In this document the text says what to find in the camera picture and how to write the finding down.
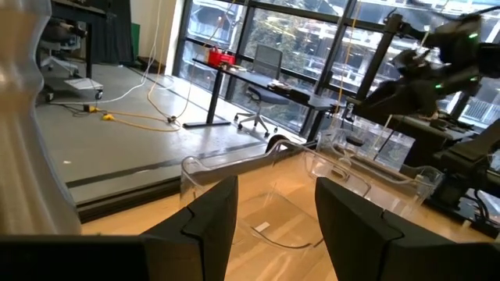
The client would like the black cluttered desk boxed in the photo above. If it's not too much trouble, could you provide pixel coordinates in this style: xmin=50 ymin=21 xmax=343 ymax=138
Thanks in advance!
xmin=390 ymin=111 xmax=480 ymax=167

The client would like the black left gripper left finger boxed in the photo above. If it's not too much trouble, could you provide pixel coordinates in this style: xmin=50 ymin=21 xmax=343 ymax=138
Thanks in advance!
xmin=140 ymin=175 xmax=239 ymax=281

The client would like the clear plastic bin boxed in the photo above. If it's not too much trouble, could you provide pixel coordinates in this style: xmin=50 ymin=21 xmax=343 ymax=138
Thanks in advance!
xmin=315 ymin=127 xmax=445 ymax=219
xmin=179 ymin=139 xmax=372 ymax=251

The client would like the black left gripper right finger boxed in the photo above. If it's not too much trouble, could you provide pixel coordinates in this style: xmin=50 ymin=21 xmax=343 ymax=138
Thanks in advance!
xmin=315 ymin=177 xmax=450 ymax=281

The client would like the yellow floor cable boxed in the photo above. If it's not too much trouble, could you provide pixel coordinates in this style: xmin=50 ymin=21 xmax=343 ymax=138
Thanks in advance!
xmin=87 ymin=0 xmax=184 ymax=133

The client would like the white floor cable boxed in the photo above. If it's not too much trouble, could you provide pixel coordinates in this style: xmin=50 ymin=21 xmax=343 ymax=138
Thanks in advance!
xmin=50 ymin=0 xmax=177 ymax=106

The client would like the red container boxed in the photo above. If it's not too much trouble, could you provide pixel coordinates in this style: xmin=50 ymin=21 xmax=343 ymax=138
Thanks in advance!
xmin=207 ymin=46 xmax=236 ymax=67

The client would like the black window frame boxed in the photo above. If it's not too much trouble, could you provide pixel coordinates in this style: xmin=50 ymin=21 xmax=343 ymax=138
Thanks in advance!
xmin=171 ymin=0 xmax=500 ymax=144

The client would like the rolling cart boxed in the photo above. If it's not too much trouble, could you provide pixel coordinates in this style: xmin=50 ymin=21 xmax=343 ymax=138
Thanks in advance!
xmin=37 ymin=0 xmax=105 ymax=102

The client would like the black office desk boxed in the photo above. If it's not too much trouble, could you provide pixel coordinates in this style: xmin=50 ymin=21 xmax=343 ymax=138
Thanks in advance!
xmin=182 ymin=58 xmax=345 ymax=130

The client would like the grey office chair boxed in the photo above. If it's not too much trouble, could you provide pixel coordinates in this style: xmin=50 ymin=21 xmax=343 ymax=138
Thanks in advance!
xmin=234 ymin=44 xmax=291 ymax=138

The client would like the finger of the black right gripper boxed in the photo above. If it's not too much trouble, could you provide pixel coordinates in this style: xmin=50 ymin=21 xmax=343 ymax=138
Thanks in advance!
xmin=431 ymin=119 xmax=500 ymax=188

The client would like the black curtain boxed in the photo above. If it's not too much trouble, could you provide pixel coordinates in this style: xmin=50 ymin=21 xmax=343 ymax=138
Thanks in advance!
xmin=88 ymin=0 xmax=133 ymax=66

